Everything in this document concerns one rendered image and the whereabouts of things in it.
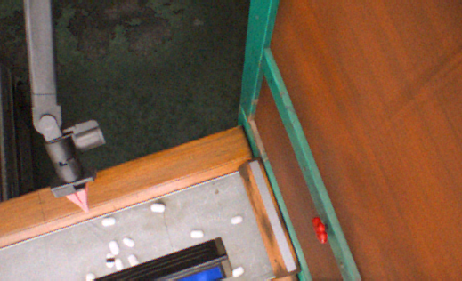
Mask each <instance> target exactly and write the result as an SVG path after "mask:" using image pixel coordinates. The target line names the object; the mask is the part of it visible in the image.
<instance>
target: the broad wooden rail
mask: <svg viewBox="0 0 462 281"><path fill-rule="evenodd" d="M253 157H254V153H253V150H252V149H251V147H250V144H249V141H248V137H247V133H246V131H245V129H244V126H243V125H239V126H236V127H233V128H231V129H228V130H225V131H223V132H216V133H214V134H210V135H208V136H206V137H203V138H200V139H198V140H193V141H188V142H185V143H183V144H181V145H178V146H174V147H172V148H170V149H163V150H160V151H158V152H155V153H152V154H150V155H147V156H145V157H137V158H136V159H133V160H130V161H127V162H125V163H122V164H120V165H112V166H111V167H108V168H105V169H102V170H100V171H98V172H97V177H96V178H95V181H88V194H87V196H88V203H89V212H85V211H84V210H83V209H82V208H81V207H80V206H79V205H78V204H75V203H74V202H72V201H70V199H68V198H67V197H66V196H63V197H57V198H56V197H55V195H54V194H52V192H51V190H50V187H51V186H50V187H48V188H42V189H39V190H36V191H33V192H30V193H28V194H26V195H21V196H18V197H14V198H11V199H9V200H6V201H2V202H0V249H2V248H5V247H6V246H9V245H16V244H18V243H21V242H24V241H26V240H29V239H30V238H32V239H33V238H36V237H40V236H42V235H44V234H47V233H50V232H54V231H57V230H59V229H64V228H66V227H69V226H74V225H77V224H78V223H81V222H84V221H88V220H91V219H95V218H98V217H100V216H102V215H105V214H107V213H112V212H116V211H120V210H122V209H125V208H127V207H129V206H132V205H138V204H141V203H143V202H146V201H149V200H151V199H153V198H156V197H162V196H165V195H167V194H171V193H174V192H175V191H178V190H181V189H187V188H190V187H192V186H195V185H198V184H200V183H202V182H207V181H211V180H214V179H216V178H219V177H222V176H224V175H227V174H232V173H236V172H238V171H239V169H238V168H239V166H240V165H242V164H244V163H245V162H246V161H247V160H248V159H250V158H253Z"/></svg>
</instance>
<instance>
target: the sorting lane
mask: <svg viewBox="0 0 462 281"><path fill-rule="evenodd" d="M154 204H157V205H164V206H165V210H164V212H162V213H160V212H153V211H151V206H152V205H154ZM238 215H240V216H242V218H243V220H242V222H238V223H235V224H233V223H231V218H233V217H235V216H238ZM111 217H113V218H114V219H115V223H114V224H113V225H109V226H103V225H102V220H105V219H108V218H111ZM193 230H202V231H203V237H191V232H192V231H193ZM125 237H129V238H130V239H131V240H133V241H134V246H132V247H129V246H128V245H126V244H125V243H123V239H124V238H125ZM216 237H221V238H222V240H223V244H224V246H225V249H226V252H227V253H228V256H229V259H230V261H231V271H233V270H235V269H238V268H239V267H241V268H243V269H244V272H243V273H242V274H241V275H239V276H237V277H235V276H231V277H227V278H225V279H224V280H221V281H267V280H270V279H272V278H274V277H275V276H274V273H273V270H272V264H271V262H270V260H269V257H268V254H267V252H266V250H265V247H264V242H263V238H262V236H261V233H260V230H259V228H258V226H257V223H256V217H255V215H254V212H253V209H252V206H251V204H250V203H249V200H248V195H247V192H246V190H245V187H244V184H243V182H242V179H241V178H240V175H239V172H236V173H232V174H227V175H224V176H222V177H219V178H216V179H214V180H211V181H207V182H202V183H200V184H198V185H195V186H192V187H190V188H187V189H181V190H178V191H175V192H174V193H171V194H167V195H165V196H162V197H156V198H153V199H151V200H149V201H146V202H143V203H141V204H138V205H132V206H129V207H127V208H125V209H122V210H120V211H116V212H112V213H107V214H105V215H102V216H100V217H98V218H95V219H91V220H88V221H84V222H81V223H78V224H77V225H74V226H69V227H66V228H64V229H59V230H57V231H54V232H50V233H47V234H44V235H42V236H40V237H36V238H33V239H32V238H30V239H29V240H26V241H24V242H21V243H18V244H16V245H9V246H6V247H5V248H2V249H0V281H87V274H89V273H93V274H94V278H99V277H102V276H105V275H108V274H109V273H112V272H117V271H119V270H117V269H116V261H115V265H114V266H113V267H109V266H108V265H107V263H106V258H107V255H108V253H112V252H111V250H110V248H109V243H110V242H112V241H115V242H116V243H117V244H118V248H119V253H118V254H116V255H115V254H114V256H115V259H116V258H120V259H121V260H122V262H123V269H126V268H129V267H131V265H130V261H129V260H128V258H129V256H130V255H134V256H135V258H136V259H137V260H138V264H140V263H143V262H145V261H149V260H152V259H153V260H154V259H157V258H159V257H161V256H163V255H166V254H169V253H175V252H177V251H180V250H182V249H184V248H187V247H190V246H192V245H198V244H200V243H203V242H206V241H207V240H210V239H215V238H216Z"/></svg>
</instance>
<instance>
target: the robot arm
mask: <svg viewBox="0 0 462 281"><path fill-rule="evenodd" d="M23 4H24V12H25V21H26V30H27V34H26V38H27V47H28V64H29V73H30V91H31V100H32V112H33V120H34V126H35V127H36V130H37V131H38V132H40V133H42V134H43V135H44V137H45V141H44V145H45V148H46V149H47V151H48V153H49V157H50V158H51V160H52V162H53V165H54V167H55V169H56V172H57V174H58V175H57V176H55V177H54V178H53V181H52V184H51V187H50V190H51V192H52V194H54V195H55V197H56V198H57V197H63V196H66V197H67V198H68V199H70V201H72V202H74V203H75V204H78V205H79V206H80V207H81V208H82V209H83V210H84V211H85V212H89V203H88V196H87V194H88V181H95V178H96V177H97V170H96V167H95V165H90V166H87V167H84V168H83V166H82V165H81V163H80V161H79V158H78V157H77V152H76V150H75V148H74V146H73V143H72V142H71V140H70V137H69V136H70V135H72V138H73V140H74V142H75V143H76V145H77V149H81V151H82V152H83V151H85V150H88V149H93V148H96V147H98V146H100V145H102V144H105V140H104V138H103V135H102V133H101V130H100V127H99V126H98V122H97V120H96V118H95V117H94V116H88V117H85V118H79V119H75V120H73V119H72V120H69V121H68V122H65V123H62V118H61V102H60V91H59V82H58V79H59V78H58V60H57V48H56V37H55V25H54V3H53V0H23Z"/></svg>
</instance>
